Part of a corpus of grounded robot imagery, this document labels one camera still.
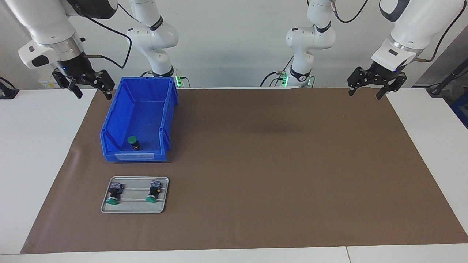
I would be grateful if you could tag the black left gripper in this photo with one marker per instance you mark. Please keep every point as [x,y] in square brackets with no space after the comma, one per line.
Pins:
[384,73]

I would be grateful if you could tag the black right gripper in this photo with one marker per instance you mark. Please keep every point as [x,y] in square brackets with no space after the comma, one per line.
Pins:
[75,67]

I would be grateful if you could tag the green push button switch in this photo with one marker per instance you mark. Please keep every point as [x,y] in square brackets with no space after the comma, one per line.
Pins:
[153,190]
[132,140]
[114,193]

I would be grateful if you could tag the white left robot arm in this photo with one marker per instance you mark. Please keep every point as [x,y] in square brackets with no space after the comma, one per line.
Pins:
[416,22]

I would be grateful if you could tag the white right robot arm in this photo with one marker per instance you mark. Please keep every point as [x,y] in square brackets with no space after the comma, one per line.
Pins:
[40,22]

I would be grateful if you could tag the blue plastic storage bin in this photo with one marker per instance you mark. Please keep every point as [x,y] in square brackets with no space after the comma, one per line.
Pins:
[146,113]

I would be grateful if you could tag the black stand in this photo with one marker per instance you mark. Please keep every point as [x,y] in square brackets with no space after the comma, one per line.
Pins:
[437,89]

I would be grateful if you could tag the black table clamp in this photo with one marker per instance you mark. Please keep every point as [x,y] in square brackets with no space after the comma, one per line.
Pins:
[7,93]

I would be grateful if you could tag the blue crate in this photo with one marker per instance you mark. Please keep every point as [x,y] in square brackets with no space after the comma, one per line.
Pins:
[462,109]

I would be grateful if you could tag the grey metal tray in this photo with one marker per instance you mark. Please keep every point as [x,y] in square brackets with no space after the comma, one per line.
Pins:
[135,206]

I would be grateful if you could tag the brown table mat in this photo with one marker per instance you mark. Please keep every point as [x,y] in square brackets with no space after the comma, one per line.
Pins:
[274,182]

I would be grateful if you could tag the white wall power strip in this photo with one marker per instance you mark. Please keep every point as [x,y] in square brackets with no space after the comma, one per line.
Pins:
[45,84]

